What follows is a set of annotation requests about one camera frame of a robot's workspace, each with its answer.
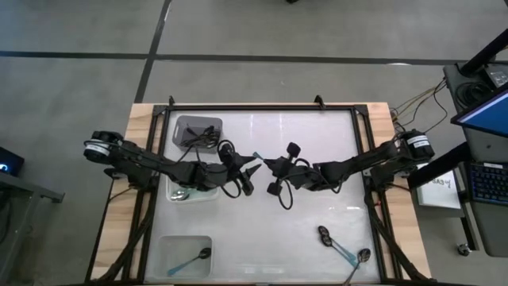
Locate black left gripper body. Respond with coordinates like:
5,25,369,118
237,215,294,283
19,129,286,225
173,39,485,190
217,141,256,196

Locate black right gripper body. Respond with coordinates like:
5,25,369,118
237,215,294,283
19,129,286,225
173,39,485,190
267,142,318,195

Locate teal handled spoon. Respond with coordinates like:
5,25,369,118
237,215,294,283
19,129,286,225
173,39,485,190
343,248,372,286

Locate clear plastic bin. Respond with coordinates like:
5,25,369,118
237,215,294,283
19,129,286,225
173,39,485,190
165,174,221,204
156,234,214,280

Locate grey plastic bin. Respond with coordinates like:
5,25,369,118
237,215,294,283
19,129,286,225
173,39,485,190
172,114,224,154

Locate white paper sheet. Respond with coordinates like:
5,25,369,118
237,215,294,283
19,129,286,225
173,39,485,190
415,169,462,211

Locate black diagonal beam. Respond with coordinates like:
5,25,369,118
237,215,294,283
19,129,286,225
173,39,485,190
406,141,473,191

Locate black keyboard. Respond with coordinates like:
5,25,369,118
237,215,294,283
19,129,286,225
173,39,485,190
467,160,508,207

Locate monitor with blue screen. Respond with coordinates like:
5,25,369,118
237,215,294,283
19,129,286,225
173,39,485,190
450,85,508,139

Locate grey metal stand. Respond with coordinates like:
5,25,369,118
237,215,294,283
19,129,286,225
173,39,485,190
0,171,66,286

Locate black device with blue light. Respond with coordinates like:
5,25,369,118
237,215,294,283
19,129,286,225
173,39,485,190
0,145,25,178

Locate black power brick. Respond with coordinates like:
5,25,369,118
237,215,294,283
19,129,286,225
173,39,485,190
482,63,508,89

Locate black pole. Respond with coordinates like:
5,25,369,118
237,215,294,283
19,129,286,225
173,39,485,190
459,28,508,76

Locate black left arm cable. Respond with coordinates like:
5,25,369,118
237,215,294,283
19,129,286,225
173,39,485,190
174,138,244,199

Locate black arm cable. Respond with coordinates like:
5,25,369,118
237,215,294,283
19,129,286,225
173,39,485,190
276,158,342,211
174,138,244,199

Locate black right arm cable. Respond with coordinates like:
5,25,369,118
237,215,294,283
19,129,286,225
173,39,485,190
276,158,342,211

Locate yellow and black cable bundle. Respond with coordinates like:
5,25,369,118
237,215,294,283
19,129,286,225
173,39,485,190
391,77,449,134

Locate coiled black cable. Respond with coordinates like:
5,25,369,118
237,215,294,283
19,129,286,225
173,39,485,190
455,81,487,107

